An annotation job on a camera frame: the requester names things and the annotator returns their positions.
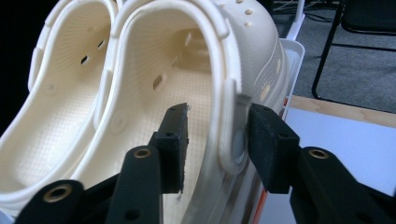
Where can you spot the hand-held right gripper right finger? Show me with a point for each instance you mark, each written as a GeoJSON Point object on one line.
{"type": "Point", "coordinates": [271, 146]}

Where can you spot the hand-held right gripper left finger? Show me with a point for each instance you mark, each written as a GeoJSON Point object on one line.
{"type": "Point", "coordinates": [174, 149]}

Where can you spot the cream clog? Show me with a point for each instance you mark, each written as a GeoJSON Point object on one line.
{"type": "Point", "coordinates": [62, 93]}
{"type": "Point", "coordinates": [193, 87]}

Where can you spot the grey shoe rack orange legs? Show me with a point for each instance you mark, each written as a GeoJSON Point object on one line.
{"type": "Point", "coordinates": [294, 59]}

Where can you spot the pale blue table mat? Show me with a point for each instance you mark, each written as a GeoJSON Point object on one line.
{"type": "Point", "coordinates": [342, 146]}

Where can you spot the wooden table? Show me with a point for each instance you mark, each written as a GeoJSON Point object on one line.
{"type": "Point", "coordinates": [342, 110]}

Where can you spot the black folding chair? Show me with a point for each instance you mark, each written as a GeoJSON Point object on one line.
{"type": "Point", "coordinates": [367, 14]}

